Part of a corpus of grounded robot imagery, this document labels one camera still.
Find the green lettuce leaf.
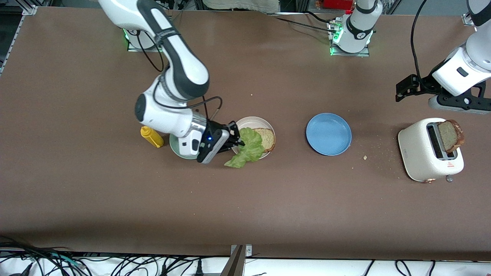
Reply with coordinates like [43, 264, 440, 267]
[224, 127, 266, 169]

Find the brown bread slice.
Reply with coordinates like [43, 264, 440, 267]
[254, 128, 276, 153]
[437, 120, 465, 154]

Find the yellow mustard squeeze bottle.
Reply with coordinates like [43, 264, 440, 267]
[140, 126, 164, 148]

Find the mint green plate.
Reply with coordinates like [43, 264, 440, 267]
[169, 132, 200, 160]

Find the beige plate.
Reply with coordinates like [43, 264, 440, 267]
[231, 116, 276, 161]

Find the blue plate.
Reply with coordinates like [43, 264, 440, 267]
[306, 113, 352, 156]

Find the white toaster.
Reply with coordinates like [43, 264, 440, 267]
[398, 117, 465, 183]

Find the red box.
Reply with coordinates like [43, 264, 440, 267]
[316, 0, 354, 10]

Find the grey metal bar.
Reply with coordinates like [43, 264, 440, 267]
[220, 245, 244, 276]

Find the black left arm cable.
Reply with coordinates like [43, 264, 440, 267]
[410, 0, 428, 82]

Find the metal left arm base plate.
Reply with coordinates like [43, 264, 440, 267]
[327, 21, 371, 57]

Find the black right arm cable loop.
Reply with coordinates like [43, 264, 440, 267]
[132, 33, 166, 72]

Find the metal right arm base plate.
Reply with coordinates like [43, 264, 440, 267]
[127, 38, 165, 53]

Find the silver corner bracket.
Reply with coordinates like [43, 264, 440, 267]
[231, 244, 253, 257]

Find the black cable behind table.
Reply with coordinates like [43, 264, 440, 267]
[265, 13, 338, 33]

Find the teal cable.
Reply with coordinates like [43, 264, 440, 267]
[48, 252, 84, 269]

